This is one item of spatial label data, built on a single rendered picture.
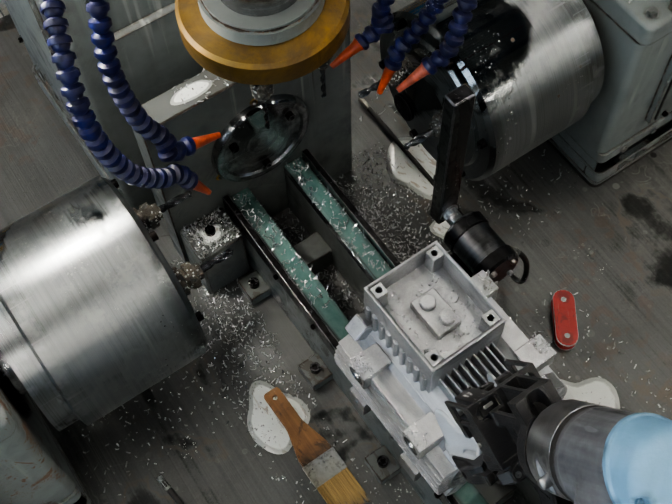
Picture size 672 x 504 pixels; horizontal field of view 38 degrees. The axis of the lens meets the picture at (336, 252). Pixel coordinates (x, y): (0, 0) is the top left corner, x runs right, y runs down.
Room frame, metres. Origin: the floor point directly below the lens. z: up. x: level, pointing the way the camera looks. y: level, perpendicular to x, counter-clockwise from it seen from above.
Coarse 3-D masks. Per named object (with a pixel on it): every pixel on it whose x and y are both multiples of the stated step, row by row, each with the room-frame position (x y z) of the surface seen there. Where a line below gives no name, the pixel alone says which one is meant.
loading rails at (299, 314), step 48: (240, 192) 0.73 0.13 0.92; (288, 192) 0.77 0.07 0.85; (336, 192) 0.72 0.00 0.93; (288, 240) 0.65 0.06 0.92; (336, 240) 0.66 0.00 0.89; (240, 288) 0.64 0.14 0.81; (288, 288) 0.58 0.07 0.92; (336, 336) 0.50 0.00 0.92; (384, 432) 0.39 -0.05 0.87; (384, 480) 0.34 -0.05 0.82; (528, 480) 0.31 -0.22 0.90
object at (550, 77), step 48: (480, 0) 0.84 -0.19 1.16; (528, 0) 0.84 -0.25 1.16; (576, 0) 0.85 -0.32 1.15; (384, 48) 0.88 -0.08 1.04; (432, 48) 0.79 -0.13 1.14; (480, 48) 0.77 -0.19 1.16; (528, 48) 0.78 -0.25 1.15; (576, 48) 0.79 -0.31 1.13; (432, 96) 0.78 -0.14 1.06; (480, 96) 0.72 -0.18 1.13; (528, 96) 0.73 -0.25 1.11; (576, 96) 0.75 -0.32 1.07; (432, 144) 0.77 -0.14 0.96; (480, 144) 0.69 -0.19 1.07; (528, 144) 0.71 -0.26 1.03
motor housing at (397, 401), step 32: (352, 352) 0.43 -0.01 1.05; (384, 352) 0.42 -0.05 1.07; (480, 352) 0.40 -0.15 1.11; (512, 352) 0.41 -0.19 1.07; (352, 384) 0.41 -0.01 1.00; (384, 384) 0.38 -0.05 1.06; (416, 384) 0.38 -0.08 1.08; (448, 384) 0.37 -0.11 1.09; (480, 384) 0.36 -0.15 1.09; (384, 416) 0.36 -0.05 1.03; (416, 416) 0.34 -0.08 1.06; (448, 480) 0.28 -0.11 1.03
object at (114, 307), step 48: (96, 192) 0.60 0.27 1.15; (0, 240) 0.54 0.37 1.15; (48, 240) 0.53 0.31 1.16; (96, 240) 0.53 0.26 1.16; (144, 240) 0.53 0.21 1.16; (0, 288) 0.47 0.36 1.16; (48, 288) 0.47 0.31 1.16; (96, 288) 0.47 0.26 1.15; (144, 288) 0.48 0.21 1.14; (0, 336) 0.43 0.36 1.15; (48, 336) 0.42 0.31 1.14; (96, 336) 0.43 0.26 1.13; (144, 336) 0.44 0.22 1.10; (192, 336) 0.45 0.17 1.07; (48, 384) 0.39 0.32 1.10; (96, 384) 0.39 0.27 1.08; (144, 384) 0.41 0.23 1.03
